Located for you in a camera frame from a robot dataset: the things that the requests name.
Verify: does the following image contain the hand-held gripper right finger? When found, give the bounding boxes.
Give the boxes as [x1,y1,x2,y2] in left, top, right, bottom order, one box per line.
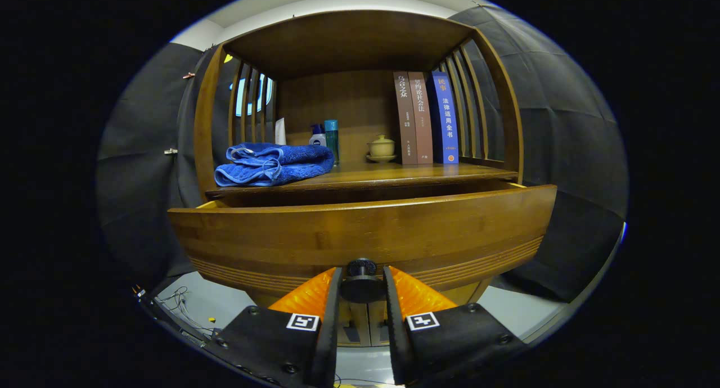
[384,265,528,386]

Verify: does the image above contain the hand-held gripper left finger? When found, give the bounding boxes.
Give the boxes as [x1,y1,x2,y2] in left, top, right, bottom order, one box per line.
[205,267,343,388]

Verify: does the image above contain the wooden cabinet door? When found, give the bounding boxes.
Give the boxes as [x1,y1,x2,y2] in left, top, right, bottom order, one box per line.
[368,303,390,346]
[336,303,372,346]

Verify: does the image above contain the wooden countertop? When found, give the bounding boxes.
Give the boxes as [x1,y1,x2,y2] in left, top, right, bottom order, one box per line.
[205,161,518,197]

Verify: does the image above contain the wooden cabinet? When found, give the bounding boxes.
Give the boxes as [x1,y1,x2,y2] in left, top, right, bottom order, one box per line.
[193,10,525,349]

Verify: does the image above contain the blue towel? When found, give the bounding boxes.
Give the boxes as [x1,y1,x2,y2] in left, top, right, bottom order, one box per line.
[214,143,336,188]

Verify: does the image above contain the beige lidded tea cup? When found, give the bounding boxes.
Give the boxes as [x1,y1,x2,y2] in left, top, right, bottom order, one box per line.
[366,134,398,164]

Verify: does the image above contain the teal bottle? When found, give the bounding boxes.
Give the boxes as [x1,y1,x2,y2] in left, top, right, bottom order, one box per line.
[324,119,340,166]

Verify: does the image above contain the dark brown book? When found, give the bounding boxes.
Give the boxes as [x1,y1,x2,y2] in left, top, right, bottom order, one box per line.
[393,71,419,165]

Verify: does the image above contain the reddish brown book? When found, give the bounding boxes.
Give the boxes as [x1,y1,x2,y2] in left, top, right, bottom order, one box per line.
[407,71,434,165]

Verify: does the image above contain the blue book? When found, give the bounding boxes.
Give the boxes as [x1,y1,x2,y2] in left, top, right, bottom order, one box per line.
[426,70,460,165]

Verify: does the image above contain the thin white floor cables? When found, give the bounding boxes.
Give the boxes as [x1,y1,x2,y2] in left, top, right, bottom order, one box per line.
[155,287,217,335]

